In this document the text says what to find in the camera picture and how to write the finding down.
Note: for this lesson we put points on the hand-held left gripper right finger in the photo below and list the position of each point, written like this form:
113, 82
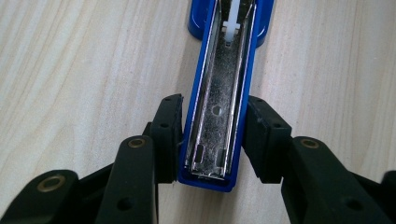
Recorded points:
317, 186

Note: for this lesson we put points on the blue stapler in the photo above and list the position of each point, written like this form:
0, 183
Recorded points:
214, 124

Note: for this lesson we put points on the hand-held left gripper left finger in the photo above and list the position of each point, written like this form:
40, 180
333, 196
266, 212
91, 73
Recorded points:
134, 180

